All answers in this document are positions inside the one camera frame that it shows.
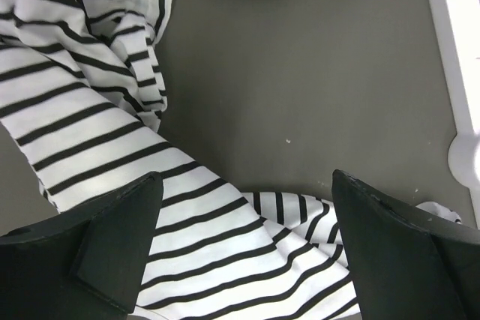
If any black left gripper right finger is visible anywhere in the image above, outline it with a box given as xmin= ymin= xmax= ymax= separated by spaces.
xmin=331 ymin=170 xmax=479 ymax=319

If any black white striped tank top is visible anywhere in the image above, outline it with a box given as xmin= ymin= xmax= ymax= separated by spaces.
xmin=0 ymin=0 xmax=463 ymax=320

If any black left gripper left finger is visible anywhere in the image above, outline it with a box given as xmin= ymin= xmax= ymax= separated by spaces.
xmin=1 ymin=172 xmax=163 ymax=315

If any white garment rack stand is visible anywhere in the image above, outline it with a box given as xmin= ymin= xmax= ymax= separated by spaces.
xmin=426 ymin=0 xmax=480 ymax=190

